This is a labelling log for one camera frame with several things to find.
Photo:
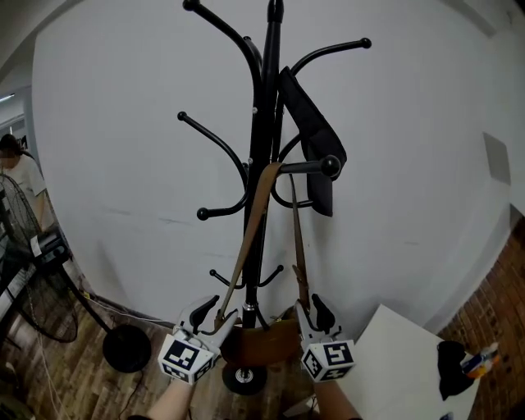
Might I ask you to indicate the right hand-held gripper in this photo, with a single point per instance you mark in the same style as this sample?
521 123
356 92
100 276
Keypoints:
332 357

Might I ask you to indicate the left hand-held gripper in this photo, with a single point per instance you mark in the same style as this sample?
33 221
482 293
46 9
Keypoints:
180 357

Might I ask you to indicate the brown leather bag with strap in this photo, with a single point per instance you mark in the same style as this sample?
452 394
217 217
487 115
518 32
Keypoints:
262 342

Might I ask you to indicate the black metal coat rack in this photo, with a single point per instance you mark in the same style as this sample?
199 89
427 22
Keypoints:
266 102

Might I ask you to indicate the person's left forearm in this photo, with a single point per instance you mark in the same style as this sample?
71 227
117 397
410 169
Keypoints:
172 402

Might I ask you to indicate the person's right forearm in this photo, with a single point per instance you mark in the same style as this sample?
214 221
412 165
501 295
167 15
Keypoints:
336 402

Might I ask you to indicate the white table leg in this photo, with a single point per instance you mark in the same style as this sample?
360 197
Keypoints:
299 406

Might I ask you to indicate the black standing fan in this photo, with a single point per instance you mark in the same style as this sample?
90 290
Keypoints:
127 348

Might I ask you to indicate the black crumpled cloth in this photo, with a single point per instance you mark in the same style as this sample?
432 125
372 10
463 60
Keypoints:
451 369

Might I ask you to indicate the orange bottle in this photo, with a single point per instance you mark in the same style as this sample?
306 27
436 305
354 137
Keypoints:
480 361

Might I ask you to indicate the black flat cap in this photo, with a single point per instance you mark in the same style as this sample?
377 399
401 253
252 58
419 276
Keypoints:
311 119

